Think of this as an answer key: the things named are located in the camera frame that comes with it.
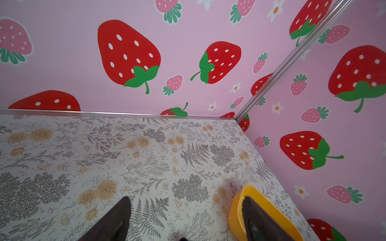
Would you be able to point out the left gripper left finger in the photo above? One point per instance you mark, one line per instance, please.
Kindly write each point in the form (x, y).
(113, 226)

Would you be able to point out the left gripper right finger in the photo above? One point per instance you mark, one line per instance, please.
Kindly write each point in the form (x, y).
(259, 225)

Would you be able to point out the yellow plastic tray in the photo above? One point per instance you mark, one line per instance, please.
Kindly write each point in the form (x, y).
(235, 218)

